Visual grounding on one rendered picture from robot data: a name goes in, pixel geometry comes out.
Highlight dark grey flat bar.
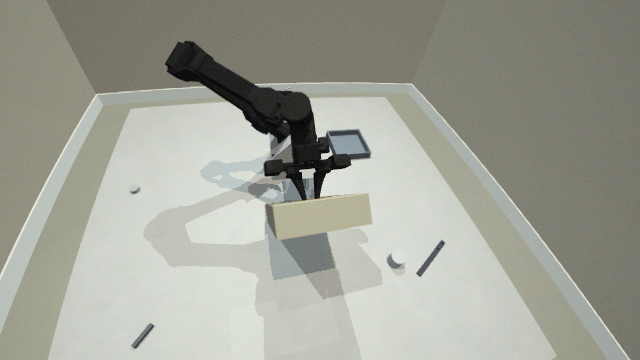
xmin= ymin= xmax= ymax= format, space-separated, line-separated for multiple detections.
xmin=416 ymin=240 xmax=445 ymax=277
xmin=131 ymin=323 xmax=154 ymax=349

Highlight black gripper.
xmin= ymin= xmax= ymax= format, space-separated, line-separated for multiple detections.
xmin=263 ymin=130 xmax=351 ymax=200

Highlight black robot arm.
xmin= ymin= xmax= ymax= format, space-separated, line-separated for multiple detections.
xmin=165 ymin=41 xmax=330 ymax=163

